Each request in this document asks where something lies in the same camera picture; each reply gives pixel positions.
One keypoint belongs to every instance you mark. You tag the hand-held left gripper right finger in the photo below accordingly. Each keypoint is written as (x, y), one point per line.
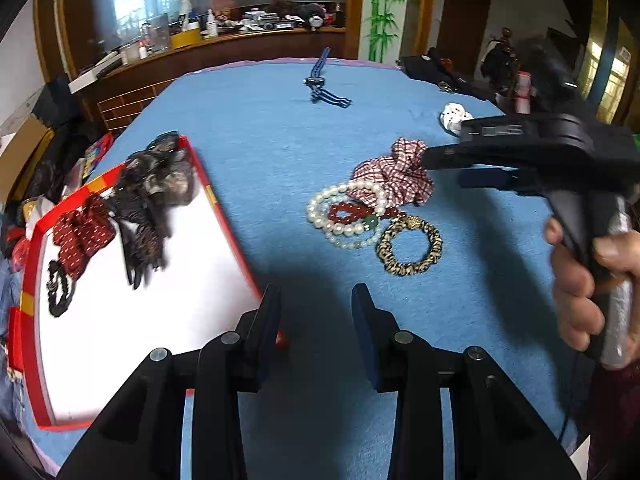
(367, 340)

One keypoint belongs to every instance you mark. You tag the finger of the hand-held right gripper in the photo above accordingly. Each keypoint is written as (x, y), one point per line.
(485, 179)
(450, 156)

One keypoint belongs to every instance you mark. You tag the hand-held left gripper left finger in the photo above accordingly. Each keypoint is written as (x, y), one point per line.
(267, 340)

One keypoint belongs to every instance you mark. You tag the red plaid scrunchie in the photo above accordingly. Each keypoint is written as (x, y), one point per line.
(395, 175)

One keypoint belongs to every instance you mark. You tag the red gift box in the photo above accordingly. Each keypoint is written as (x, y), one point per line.
(150, 300)

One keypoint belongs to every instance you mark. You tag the black hair claw clip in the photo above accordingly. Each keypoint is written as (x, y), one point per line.
(137, 240)

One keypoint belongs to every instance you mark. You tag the brown black organza scrunchie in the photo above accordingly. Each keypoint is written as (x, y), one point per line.
(160, 180)

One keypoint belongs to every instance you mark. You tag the black satin scrunchie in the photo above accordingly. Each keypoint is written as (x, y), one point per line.
(57, 309)

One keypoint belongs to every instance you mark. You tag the red polka dot scrunchie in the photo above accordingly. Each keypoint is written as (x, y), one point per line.
(82, 232)

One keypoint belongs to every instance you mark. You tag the person's right hand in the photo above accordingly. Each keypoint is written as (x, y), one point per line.
(575, 305)

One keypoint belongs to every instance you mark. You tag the white dotted scrunchie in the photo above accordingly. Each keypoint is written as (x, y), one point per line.
(452, 115)

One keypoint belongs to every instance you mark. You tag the leopard print scrunchie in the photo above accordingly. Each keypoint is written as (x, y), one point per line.
(435, 246)

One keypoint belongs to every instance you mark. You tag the black bag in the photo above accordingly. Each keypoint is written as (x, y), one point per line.
(425, 67)

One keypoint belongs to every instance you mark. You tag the dark backpack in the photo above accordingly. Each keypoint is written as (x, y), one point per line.
(500, 60)

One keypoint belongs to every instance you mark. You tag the blue plastic tool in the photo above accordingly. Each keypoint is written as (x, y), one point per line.
(320, 82)

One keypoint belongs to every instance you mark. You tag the person's maroon clothing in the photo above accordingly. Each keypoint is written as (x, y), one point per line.
(620, 410)

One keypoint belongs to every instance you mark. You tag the wooden counter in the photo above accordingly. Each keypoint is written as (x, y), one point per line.
(200, 65)

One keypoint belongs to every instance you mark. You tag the yellow box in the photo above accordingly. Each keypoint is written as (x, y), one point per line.
(185, 40)

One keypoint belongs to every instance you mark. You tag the white spray bottle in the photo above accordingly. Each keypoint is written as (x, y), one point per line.
(185, 10)

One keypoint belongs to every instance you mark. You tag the cardboard box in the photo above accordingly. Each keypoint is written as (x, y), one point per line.
(25, 150)

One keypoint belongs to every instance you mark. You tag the white flat box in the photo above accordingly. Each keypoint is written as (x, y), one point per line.
(82, 82)

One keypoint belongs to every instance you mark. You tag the green bamboo wall sticker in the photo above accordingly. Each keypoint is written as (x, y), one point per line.
(384, 5)

